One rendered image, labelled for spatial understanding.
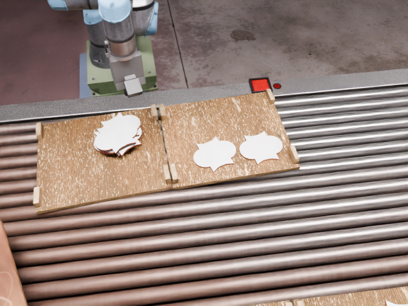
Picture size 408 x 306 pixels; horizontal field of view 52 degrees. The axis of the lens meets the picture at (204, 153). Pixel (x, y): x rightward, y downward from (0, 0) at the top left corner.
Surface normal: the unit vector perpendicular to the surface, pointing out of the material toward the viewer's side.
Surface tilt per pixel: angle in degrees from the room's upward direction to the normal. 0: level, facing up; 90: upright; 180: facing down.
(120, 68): 91
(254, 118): 0
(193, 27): 0
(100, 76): 1
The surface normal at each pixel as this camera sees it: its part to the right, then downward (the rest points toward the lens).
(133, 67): 0.36, 0.75
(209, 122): 0.00, -0.61
